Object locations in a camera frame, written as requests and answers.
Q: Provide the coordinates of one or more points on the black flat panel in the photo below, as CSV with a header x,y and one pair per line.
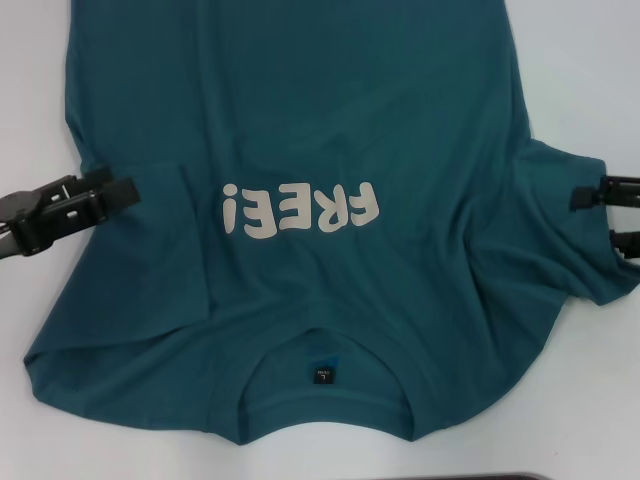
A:
x,y
475,477

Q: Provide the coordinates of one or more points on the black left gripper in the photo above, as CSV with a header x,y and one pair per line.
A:
x,y
20,210

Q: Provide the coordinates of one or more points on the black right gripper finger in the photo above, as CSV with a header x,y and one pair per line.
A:
x,y
595,196
627,244

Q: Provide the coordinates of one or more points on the teal FREE print t-shirt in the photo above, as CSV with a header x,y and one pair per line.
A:
x,y
300,100

